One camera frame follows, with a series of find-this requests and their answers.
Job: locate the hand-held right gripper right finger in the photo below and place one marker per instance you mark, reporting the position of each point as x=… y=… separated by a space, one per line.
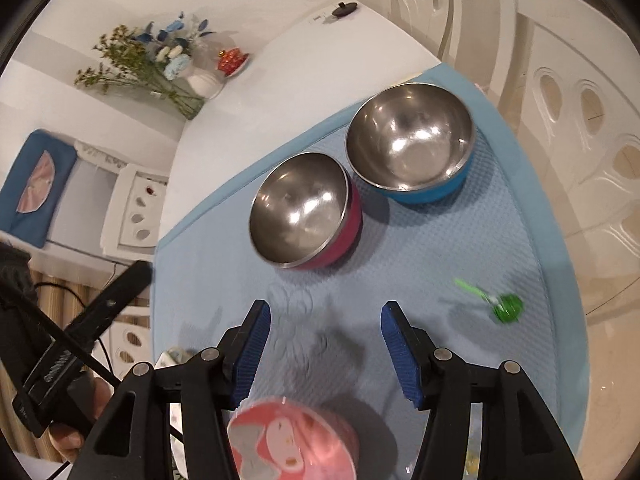
x=402 y=355

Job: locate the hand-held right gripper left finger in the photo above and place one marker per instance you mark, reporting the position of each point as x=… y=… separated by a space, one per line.
x=252 y=355

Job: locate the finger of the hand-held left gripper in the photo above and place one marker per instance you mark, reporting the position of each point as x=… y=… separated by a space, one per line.
x=115 y=295

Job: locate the octagonal floral plate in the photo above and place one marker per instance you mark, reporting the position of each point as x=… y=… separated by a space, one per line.
x=172 y=355

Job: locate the pink patterned bowl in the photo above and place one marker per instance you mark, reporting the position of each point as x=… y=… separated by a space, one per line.
x=295 y=440

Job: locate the red steel bowl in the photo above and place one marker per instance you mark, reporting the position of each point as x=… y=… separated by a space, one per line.
x=300 y=210

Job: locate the blue steel bowl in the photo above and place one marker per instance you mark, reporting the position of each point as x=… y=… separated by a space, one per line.
x=410 y=135

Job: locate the person's left hand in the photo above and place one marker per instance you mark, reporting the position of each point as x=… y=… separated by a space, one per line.
x=70 y=442

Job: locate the green wrapped candy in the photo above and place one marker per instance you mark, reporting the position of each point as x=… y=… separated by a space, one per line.
x=506 y=308

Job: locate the light blue table mat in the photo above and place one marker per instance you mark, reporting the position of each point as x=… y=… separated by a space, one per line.
x=450 y=240

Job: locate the blue cloth cover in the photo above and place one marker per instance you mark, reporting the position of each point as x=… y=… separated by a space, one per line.
x=35 y=190

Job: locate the green dried flower bunch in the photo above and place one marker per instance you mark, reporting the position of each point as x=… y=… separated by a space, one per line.
x=130 y=67

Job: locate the white vase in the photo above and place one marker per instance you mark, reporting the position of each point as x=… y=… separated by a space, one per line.
x=205 y=85

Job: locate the blue artificial flowers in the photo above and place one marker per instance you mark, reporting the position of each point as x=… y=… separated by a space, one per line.
x=172 y=52

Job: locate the red ornament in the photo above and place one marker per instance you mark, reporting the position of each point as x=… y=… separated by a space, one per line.
x=231 y=61

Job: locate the small black object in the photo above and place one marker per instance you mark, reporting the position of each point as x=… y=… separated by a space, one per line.
x=345 y=9

